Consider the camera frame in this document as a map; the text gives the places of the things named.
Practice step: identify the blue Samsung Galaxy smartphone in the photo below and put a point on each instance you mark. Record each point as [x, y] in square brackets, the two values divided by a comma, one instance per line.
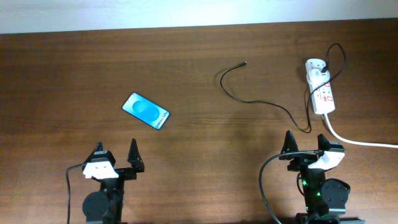
[146, 111]

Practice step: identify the white USB charger plug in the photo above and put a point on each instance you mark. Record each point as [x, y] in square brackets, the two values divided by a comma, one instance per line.
[315, 76]

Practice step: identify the white power strip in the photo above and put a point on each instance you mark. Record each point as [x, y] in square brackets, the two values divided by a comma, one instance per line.
[322, 98]

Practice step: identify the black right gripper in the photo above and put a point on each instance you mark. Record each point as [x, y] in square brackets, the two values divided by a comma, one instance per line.
[303, 160]

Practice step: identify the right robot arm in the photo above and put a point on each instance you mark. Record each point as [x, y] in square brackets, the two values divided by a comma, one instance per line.
[325, 199]

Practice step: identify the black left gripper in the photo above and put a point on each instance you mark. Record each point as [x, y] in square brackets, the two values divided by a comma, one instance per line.
[133, 157]

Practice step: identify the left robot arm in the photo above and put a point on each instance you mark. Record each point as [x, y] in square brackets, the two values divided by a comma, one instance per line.
[106, 204]

